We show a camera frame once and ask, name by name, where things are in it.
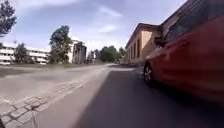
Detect distant green trees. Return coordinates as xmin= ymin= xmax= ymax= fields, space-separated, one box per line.
xmin=86 ymin=45 xmax=127 ymax=64

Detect yellow brick building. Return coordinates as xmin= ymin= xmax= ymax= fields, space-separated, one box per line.
xmin=120 ymin=0 xmax=201 ymax=65

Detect tall green tree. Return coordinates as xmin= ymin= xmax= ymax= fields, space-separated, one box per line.
xmin=48 ymin=25 xmax=74 ymax=65

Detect white multi-storey building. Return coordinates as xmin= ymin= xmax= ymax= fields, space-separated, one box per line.
xmin=0 ymin=39 xmax=88 ymax=66

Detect red car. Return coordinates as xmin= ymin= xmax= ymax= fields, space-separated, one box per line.
xmin=142 ymin=0 xmax=224 ymax=105

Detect small green tree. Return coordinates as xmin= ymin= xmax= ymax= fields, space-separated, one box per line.
xmin=13 ymin=42 xmax=35 ymax=65

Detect dark tree branches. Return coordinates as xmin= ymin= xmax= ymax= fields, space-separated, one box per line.
xmin=0 ymin=0 xmax=18 ymax=38

